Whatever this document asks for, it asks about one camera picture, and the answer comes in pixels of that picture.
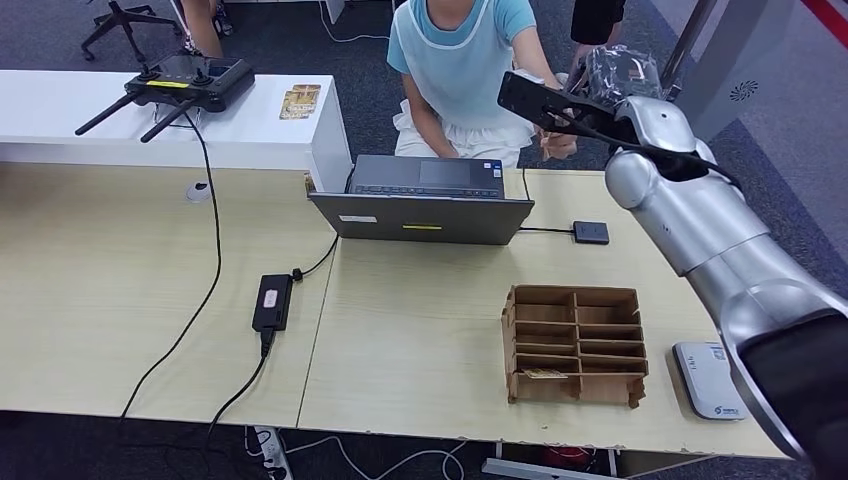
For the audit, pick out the wooden card organizer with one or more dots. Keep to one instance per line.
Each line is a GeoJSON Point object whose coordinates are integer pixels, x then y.
{"type": "Point", "coordinates": [576, 324]}

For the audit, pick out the person's left forearm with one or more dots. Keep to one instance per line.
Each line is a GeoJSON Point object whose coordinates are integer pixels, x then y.
{"type": "Point", "coordinates": [536, 56]}

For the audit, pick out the red barrier belt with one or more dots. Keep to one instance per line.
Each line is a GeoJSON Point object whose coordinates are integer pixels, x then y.
{"type": "Point", "coordinates": [831, 13]}

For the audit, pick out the red object under desk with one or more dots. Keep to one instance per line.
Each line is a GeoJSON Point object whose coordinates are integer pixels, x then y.
{"type": "Point", "coordinates": [566, 458]}

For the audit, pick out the white power strip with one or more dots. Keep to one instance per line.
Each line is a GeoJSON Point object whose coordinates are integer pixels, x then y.
{"type": "Point", "coordinates": [268, 454]}

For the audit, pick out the grey bar under desk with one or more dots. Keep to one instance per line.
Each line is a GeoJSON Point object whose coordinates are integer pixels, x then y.
{"type": "Point", "coordinates": [530, 472]}

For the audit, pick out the gold patterned card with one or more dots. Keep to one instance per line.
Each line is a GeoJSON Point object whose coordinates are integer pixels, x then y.
{"type": "Point", "coordinates": [307, 87]}
{"type": "Point", "coordinates": [299, 106]}

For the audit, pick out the person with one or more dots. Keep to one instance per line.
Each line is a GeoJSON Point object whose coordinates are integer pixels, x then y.
{"type": "Point", "coordinates": [202, 26]}
{"type": "Point", "coordinates": [457, 66]}
{"type": "Point", "coordinates": [596, 20]}

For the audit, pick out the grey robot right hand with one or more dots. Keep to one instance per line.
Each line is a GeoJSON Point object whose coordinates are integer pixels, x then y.
{"type": "Point", "coordinates": [623, 76]}

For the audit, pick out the black office chair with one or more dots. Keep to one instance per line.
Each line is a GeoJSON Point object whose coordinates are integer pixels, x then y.
{"type": "Point", "coordinates": [122, 20]}

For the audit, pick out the small brown object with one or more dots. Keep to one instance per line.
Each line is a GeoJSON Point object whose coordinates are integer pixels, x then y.
{"type": "Point", "coordinates": [309, 184]}

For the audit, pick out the white desk grommet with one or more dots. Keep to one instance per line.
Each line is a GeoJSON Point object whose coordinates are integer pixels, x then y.
{"type": "Point", "coordinates": [198, 193]}

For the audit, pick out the black remote controller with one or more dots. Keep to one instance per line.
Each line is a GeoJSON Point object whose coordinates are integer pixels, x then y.
{"type": "Point", "coordinates": [197, 79]}

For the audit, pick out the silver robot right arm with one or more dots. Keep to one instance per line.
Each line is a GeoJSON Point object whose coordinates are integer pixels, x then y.
{"type": "Point", "coordinates": [715, 238]}

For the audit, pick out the grey kiosk stand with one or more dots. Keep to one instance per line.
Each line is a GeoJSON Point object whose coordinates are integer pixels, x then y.
{"type": "Point", "coordinates": [735, 66]}

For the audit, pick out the small black square box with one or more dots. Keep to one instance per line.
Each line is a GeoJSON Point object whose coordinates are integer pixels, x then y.
{"type": "Point", "coordinates": [591, 232]}

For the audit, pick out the white card reader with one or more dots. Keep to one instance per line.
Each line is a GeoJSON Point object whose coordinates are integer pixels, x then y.
{"type": "Point", "coordinates": [702, 381]}

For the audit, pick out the person's right forearm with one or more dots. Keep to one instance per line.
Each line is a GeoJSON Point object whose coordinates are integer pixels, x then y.
{"type": "Point", "coordinates": [430, 132]}

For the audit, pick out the grey laptop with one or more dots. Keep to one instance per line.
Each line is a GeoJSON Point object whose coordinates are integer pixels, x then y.
{"type": "Point", "coordinates": [420, 222]}

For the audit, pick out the person's left hand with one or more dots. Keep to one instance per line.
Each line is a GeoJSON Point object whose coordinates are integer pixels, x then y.
{"type": "Point", "coordinates": [567, 144]}

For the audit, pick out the white counter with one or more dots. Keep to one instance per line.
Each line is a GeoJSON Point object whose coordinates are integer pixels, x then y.
{"type": "Point", "coordinates": [66, 106]}

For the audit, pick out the metal stanchion post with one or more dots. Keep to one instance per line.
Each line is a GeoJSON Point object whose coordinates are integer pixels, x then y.
{"type": "Point", "coordinates": [682, 40]}

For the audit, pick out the black power adapter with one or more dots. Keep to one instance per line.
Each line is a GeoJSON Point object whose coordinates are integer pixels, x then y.
{"type": "Point", "coordinates": [272, 303]}

